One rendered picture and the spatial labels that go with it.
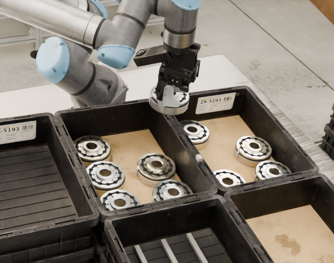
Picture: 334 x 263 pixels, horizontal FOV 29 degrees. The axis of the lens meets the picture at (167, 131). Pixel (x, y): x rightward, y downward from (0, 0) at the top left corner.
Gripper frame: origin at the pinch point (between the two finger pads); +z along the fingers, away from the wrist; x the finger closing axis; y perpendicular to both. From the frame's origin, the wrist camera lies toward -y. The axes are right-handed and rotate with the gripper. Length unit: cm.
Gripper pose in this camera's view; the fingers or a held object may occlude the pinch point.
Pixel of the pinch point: (164, 102)
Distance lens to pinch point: 167.5
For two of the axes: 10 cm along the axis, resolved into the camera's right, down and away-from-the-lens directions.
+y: 9.2, 3.3, -2.4
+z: -0.8, 7.2, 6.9
